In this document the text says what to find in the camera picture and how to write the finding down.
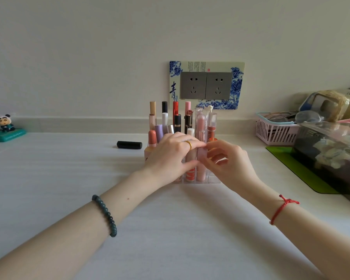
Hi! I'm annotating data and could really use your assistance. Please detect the white tube red stripes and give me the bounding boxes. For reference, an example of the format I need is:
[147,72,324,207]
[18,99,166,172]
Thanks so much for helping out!
[185,148,198,183]

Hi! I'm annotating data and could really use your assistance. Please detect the glass bowl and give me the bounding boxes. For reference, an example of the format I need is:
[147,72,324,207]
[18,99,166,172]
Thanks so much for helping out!
[294,110,324,123]

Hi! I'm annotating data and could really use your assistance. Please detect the black cap pink lipgloss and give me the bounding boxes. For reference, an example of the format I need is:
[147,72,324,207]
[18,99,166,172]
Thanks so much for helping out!
[184,110,193,135]

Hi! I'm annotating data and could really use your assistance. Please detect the person's left forearm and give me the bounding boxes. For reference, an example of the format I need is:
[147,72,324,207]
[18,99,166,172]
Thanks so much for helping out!
[0,169,161,280]

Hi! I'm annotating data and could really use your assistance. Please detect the grey wall socket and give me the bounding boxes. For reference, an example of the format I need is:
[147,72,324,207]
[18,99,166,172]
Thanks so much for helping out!
[205,72,233,100]
[180,72,208,100]

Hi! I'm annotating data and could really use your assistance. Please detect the red string bracelet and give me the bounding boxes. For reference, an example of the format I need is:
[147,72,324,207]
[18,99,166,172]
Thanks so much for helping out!
[269,194,300,226]

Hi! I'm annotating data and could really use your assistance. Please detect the striped brown lip tube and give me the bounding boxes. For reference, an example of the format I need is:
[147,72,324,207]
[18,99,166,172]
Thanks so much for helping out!
[207,112,218,140]

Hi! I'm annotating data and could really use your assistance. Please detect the green bead bracelet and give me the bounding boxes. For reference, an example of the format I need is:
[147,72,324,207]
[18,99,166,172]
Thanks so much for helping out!
[91,194,118,238]

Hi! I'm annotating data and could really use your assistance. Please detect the clear acrylic lipstick organizer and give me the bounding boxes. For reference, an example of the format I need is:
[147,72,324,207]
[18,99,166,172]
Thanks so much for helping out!
[144,134,222,185]

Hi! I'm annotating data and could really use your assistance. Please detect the clear plastic storage box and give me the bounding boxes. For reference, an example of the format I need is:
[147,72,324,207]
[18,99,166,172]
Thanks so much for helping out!
[293,121,350,209]

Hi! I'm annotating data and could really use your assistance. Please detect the pale pink slim tube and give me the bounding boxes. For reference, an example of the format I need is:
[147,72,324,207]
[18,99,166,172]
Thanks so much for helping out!
[196,147,208,182]

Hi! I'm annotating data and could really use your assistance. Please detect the green mat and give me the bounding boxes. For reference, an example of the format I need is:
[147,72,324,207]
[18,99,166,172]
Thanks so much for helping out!
[265,146,340,194]

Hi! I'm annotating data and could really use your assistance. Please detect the person's right forearm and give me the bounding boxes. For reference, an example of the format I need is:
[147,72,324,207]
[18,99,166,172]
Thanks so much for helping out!
[243,177,350,280]

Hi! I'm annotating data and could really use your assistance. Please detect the pink plastic basket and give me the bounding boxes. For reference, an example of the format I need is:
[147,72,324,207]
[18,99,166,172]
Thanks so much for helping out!
[256,112,299,146]

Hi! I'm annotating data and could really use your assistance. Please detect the black lipstick tube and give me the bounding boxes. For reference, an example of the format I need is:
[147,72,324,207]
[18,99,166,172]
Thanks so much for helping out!
[116,141,143,150]

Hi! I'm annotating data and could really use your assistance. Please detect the person's left hand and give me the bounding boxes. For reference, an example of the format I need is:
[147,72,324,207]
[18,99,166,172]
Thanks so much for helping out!
[141,132,208,189]

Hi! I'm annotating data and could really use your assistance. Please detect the thin framed eyeglasses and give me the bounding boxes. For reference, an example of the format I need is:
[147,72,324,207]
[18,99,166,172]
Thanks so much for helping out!
[264,112,296,122]

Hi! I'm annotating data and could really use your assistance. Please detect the person's right hand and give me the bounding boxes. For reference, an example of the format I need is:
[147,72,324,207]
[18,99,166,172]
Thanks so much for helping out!
[198,140,262,196]

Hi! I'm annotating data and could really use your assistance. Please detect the blue floral socket frame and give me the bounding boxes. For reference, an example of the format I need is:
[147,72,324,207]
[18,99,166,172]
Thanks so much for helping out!
[169,61,245,110]

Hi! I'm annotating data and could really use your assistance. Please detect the panda figurine green base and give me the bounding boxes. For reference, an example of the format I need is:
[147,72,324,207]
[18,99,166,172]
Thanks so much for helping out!
[0,114,27,143]

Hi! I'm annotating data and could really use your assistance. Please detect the clear container blue lid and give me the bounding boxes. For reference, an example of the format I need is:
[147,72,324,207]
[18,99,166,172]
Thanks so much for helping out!
[299,90,350,121]

